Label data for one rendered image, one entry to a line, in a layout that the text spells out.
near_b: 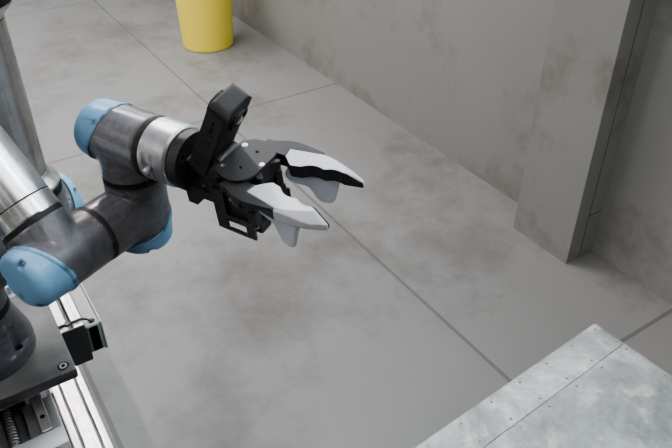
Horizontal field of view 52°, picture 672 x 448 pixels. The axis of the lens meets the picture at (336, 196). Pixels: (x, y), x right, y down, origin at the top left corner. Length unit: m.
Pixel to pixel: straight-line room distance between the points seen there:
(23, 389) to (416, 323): 1.75
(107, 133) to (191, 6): 3.96
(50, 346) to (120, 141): 0.47
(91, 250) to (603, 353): 1.05
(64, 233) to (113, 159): 0.10
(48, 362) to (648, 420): 1.04
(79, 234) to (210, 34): 4.05
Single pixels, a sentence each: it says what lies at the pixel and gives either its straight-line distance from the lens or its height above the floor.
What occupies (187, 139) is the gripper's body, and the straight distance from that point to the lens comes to 0.78.
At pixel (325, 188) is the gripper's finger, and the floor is 1.43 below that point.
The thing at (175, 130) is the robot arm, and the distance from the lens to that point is 0.79.
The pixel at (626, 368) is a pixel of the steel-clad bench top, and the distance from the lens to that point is 1.51.
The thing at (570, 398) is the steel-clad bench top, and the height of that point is 0.80.
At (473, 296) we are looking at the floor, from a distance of 2.78.
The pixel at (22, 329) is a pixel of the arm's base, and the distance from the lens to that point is 1.18.
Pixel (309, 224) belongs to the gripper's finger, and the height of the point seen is 1.45.
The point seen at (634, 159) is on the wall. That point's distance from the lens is 2.83.
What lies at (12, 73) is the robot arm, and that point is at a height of 1.46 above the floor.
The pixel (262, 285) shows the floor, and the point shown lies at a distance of 2.79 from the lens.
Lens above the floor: 1.84
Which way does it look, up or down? 34 degrees down
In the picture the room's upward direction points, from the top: straight up
